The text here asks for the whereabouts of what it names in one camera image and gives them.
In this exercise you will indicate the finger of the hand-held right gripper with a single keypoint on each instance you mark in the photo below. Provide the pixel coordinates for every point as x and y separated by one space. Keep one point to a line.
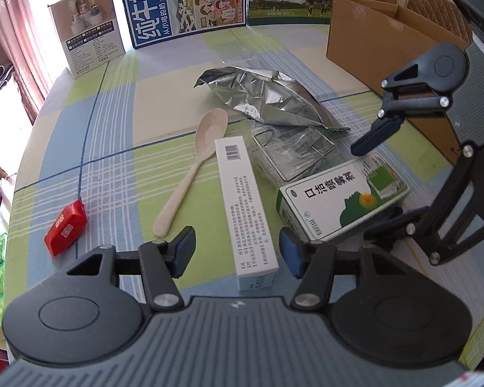
411 225
373 139

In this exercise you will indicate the white product box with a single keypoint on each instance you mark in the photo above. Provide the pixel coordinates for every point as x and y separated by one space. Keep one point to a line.
88 28

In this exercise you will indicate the blue milk carton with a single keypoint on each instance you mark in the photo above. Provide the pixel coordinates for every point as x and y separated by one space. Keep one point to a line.
153 8

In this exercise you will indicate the small red packet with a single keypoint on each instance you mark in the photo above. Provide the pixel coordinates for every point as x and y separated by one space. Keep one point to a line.
66 225

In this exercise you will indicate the plaid cloth-covered desktop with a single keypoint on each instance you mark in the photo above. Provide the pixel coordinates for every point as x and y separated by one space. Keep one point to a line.
125 88

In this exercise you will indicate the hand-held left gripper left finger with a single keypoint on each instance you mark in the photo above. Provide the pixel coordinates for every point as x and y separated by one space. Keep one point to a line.
184 250

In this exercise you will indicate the green and white carton box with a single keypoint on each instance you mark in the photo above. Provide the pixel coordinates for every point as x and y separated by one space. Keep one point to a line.
326 201

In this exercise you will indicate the pink curtain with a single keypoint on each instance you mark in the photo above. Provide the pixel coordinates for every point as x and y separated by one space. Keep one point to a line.
8 16

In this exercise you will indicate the silver foil bag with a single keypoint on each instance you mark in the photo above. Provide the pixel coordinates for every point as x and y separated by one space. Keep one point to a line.
266 92

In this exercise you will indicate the beige spoon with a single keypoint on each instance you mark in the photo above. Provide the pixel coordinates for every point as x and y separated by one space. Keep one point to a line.
211 125

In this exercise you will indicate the brown quilted chair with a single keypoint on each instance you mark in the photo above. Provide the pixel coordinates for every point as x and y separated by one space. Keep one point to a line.
439 12

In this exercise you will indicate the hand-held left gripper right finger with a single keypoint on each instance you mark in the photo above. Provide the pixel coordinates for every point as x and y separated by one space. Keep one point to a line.
290 250

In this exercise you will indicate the brown cardboard box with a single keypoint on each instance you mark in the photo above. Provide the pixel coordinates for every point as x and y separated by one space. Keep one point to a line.
367 40

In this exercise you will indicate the long white carton box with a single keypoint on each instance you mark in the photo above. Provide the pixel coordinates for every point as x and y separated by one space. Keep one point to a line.
242 193

